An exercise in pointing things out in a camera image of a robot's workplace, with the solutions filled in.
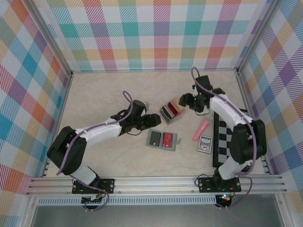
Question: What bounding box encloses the clear acrylic card box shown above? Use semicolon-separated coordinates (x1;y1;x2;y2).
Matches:
160;97;186;125

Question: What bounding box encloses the green card holder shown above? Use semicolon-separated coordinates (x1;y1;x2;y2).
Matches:
146;129;182;152

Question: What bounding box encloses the pink marker pen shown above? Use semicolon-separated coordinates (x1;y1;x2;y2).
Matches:
193;119;210;141

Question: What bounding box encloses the tan credit card stack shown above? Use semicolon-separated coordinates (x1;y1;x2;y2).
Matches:
172;98;185;113

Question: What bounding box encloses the black credit card stack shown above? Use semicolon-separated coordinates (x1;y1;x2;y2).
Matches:
161;106;175;121

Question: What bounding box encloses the red credit card stack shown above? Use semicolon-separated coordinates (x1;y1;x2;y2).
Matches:
167;102;180;117

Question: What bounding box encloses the blue playing card deck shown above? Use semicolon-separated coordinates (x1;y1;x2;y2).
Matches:
197;136;214;154

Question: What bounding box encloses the black and grey chessboard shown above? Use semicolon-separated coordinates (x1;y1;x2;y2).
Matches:
212;107;249;169

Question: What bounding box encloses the thin black right gripper cable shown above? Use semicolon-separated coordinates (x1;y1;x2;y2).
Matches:
195;107;211;117

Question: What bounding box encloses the aluminium back frame rail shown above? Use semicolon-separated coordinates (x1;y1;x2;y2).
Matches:
71;67;239;74

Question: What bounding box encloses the aluminium side frame rail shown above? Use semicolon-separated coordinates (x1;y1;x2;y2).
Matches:
236;72;272;175
41;75;74;177

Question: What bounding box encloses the aluminium front frame rail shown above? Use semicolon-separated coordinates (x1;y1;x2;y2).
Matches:
26;174;288;196

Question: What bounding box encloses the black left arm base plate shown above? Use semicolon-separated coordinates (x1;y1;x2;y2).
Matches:
72;178;116;194

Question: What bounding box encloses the perforated metal cable tray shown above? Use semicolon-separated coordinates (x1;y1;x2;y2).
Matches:
36;197;217;206

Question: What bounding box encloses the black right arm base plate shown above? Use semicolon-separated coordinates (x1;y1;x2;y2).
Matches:
198;176;242;193

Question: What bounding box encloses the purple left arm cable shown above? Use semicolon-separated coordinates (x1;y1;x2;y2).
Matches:
56;91;134;212

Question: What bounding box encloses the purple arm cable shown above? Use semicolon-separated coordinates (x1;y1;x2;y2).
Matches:
191;67;258;210
56;91;134;212

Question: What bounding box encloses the aluminium frame post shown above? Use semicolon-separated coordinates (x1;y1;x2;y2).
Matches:
235;0;282;75
27;0;73;78

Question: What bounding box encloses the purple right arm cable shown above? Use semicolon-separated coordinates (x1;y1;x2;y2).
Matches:
191;67;258;210

